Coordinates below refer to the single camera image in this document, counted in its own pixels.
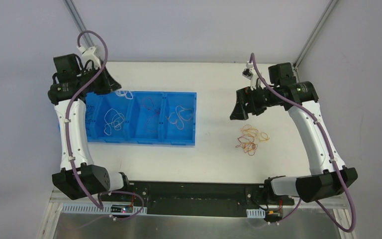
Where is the yellow wire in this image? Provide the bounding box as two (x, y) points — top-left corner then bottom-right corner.
(166, 105), (194, 130)

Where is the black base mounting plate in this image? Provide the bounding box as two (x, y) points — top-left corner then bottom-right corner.
(102, 181), (294, 217)

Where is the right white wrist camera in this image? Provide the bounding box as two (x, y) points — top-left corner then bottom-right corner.
(242, 61), (261, 90)

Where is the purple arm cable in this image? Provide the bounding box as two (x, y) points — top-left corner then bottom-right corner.
(64, 30), (145, 222)
(249, 52), (357, 234)

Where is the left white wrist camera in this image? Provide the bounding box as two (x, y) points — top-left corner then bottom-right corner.
(77, 45), (101, 70)

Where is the colourful wire bundle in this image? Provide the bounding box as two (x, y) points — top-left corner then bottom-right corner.
(235, 123), (271, 156)

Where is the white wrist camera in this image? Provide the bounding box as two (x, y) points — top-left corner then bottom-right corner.
(77, 45), (101, 70)
(242, 61), (261, 90)

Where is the white wire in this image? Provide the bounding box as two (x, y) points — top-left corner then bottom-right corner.
(103, 108), (126, 136)
(114, 90), (135, 101)

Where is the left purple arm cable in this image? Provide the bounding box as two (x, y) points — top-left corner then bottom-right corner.
(64, 30), (145, 222)

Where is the blue compartment bin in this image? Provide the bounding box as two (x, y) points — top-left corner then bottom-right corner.
(69, 91), (197, 146)

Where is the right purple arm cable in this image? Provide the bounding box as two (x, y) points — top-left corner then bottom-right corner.
(249, 52), (357, 234)

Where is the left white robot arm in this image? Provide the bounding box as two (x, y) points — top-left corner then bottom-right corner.
(48, 54), (132, 201)

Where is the red wire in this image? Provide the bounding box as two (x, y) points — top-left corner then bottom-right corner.
(140, 96), (163, 134)

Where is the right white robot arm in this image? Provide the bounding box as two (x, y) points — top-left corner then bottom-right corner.
(230, 62), (358, 204)

